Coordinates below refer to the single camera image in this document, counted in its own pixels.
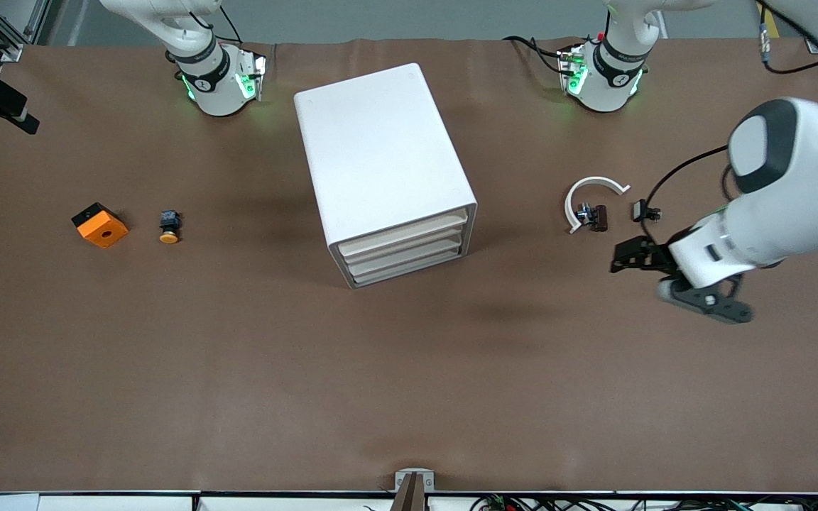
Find white curved plastic piece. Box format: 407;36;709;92
565;176;631;235

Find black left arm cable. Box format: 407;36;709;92
640;144;731;243

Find small brown black component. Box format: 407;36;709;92
574;203;609;233

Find black left base cable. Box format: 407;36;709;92
503;34;567;75

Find black base cable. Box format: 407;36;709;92
214;0;243;45
503;34;567;75

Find brown table mat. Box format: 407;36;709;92
0;37;818;494

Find tangled black cable bundle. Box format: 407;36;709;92
469;493;818;511

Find grey metal post bracket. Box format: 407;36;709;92
394;468;436;493

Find aluminium camera post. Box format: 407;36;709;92
389;473;428;511

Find black right base cable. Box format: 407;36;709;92
214;0;243;45

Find orange black button box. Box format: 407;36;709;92
71;202;130;250

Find yellow push button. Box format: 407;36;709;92
158;209;182;245

